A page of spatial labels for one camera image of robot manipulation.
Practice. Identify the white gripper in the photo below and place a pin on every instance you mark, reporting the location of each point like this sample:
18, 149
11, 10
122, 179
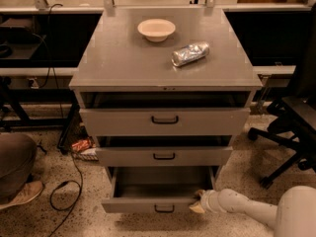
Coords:
208, 201

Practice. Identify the grey drawer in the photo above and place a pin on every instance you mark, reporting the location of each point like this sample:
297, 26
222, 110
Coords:
164, 122
157, 189
163, 156

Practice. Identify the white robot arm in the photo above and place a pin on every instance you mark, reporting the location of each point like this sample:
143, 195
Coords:
294, 216

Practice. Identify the grey metal drawer cabinet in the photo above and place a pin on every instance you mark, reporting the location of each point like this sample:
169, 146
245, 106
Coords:
123, 70

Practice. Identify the black office chair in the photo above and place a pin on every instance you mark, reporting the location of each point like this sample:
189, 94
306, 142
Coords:
295, 123

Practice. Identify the orange snack packet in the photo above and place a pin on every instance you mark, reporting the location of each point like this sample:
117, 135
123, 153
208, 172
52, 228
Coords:
82, 145

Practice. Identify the silver foil chip bag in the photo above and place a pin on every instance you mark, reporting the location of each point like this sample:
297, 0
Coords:
190, 53

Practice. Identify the beige sneaker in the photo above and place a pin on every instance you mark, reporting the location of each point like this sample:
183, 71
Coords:
29, 192

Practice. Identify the black table frame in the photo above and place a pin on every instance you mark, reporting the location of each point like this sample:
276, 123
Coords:
37, 103

